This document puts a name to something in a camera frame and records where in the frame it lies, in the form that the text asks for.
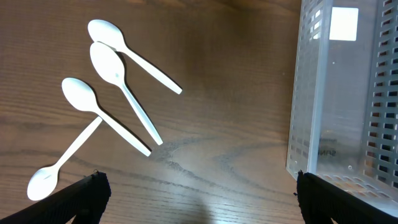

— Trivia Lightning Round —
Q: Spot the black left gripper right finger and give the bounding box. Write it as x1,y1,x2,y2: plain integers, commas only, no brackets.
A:
295,171,397,224

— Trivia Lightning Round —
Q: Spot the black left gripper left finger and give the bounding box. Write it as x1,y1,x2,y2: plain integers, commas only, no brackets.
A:
1,171,111,224

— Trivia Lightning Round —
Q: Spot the white plastic spoon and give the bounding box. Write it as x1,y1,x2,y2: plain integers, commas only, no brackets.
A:
27,116,103,201
62,78,151,157
90,42,163,145
88,19,182,94

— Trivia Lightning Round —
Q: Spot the clear perforated plastic basket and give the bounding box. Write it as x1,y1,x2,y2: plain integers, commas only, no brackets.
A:
286,0,397,216

